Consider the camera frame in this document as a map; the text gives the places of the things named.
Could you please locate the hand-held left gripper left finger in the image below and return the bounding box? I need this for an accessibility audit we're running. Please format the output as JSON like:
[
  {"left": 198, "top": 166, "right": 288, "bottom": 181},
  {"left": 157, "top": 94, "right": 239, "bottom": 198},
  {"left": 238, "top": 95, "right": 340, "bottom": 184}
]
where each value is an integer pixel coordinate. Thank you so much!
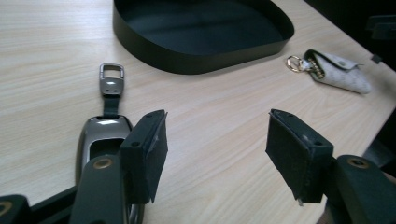
[{"left": 120, "top": 109, "right": 169, "bottom": 204}]

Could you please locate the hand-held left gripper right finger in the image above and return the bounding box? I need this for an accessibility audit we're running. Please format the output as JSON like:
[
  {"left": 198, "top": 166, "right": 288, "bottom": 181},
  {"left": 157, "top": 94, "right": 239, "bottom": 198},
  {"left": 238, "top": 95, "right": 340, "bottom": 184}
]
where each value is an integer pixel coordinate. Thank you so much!
[{"left": 265, "top": 108, "right": 334, "bottom": 206}]

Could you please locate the silver car key with strap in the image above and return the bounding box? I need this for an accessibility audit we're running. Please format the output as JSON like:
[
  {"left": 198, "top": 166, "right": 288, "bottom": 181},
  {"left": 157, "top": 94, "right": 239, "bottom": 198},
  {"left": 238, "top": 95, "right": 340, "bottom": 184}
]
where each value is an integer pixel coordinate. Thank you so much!
[{"left": 75, "top": 63, "right": 146, "bottom": 224}]

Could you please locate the grey key pouch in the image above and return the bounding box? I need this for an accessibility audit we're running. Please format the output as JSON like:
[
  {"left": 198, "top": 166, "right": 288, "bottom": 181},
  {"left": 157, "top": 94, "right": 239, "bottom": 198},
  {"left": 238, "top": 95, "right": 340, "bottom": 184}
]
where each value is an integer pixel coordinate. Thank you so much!
[{"left": 286, "top": 49, "right": 373, "bottom": 95}]

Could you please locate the black key rack with tray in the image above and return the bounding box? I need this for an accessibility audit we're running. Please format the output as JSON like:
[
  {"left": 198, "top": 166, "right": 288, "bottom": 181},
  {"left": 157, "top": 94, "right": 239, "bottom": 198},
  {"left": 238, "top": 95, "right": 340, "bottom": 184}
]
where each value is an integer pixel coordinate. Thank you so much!
[{"left": 112, "top": 0, "right": 295, "bottom": 75}]

